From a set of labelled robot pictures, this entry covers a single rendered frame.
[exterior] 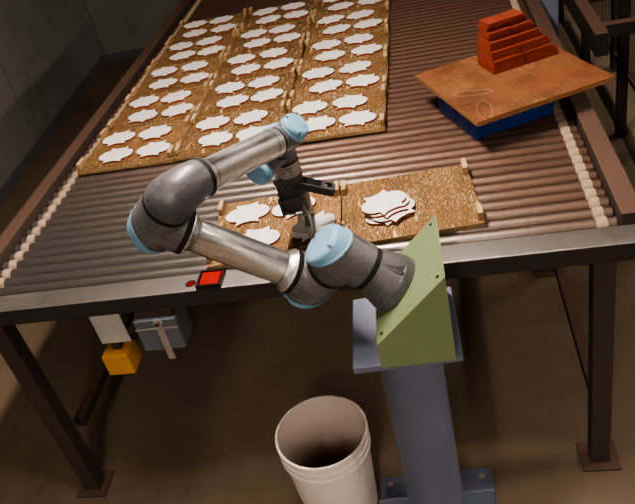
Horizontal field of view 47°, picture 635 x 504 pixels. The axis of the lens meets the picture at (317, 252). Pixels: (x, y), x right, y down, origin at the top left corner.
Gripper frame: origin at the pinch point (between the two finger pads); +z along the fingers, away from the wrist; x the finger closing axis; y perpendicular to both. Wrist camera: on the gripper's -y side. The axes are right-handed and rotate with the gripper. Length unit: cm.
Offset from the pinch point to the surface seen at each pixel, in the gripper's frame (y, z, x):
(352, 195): -11.8, 2.0, -17.3
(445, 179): -41.5, 3.4, -17.4
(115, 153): 85, -2, -80
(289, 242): 7.8, 0.8, 3.7
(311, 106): 3, 2, -90
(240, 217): 24.7, -0.6, -14.1
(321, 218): -2.7, -1.6, -2.0
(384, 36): -30, 5, -157
